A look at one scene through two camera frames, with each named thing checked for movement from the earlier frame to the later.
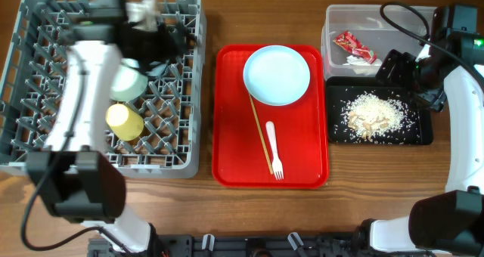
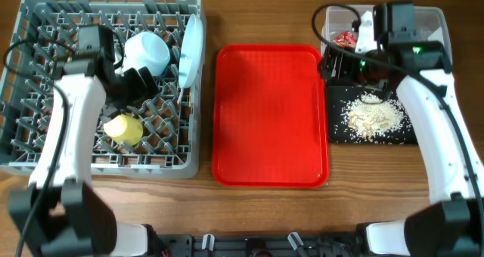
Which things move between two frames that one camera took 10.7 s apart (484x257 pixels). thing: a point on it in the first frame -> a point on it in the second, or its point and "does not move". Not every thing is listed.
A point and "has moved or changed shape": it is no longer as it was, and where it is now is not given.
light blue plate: x=276 y=75 -> x=192 y=51
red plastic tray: x=302 y=128 does not move
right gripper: x=405 y=61 -> x=345 y=71
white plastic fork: x=277 y=162 -> x=180 y=96
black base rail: x=355 y=245 does not move
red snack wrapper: x=347 y=41 does not move
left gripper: x=164 y=49 -> x=143 y=91
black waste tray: x=371 y=110 does not move
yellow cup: x=125 y=124 has moved or changed shape
